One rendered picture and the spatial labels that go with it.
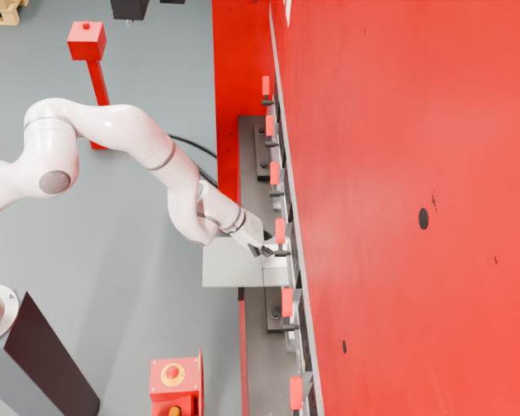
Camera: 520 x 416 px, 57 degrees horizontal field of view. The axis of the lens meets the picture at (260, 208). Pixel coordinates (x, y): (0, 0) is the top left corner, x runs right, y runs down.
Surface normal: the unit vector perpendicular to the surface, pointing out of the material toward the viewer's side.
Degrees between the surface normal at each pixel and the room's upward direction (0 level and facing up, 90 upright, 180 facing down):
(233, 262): 0
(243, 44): 90
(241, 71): 90
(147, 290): 0
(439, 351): 90
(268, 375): 0
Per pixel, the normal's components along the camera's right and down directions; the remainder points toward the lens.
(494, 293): -1.00, 0.01
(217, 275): 0.04, -0.63
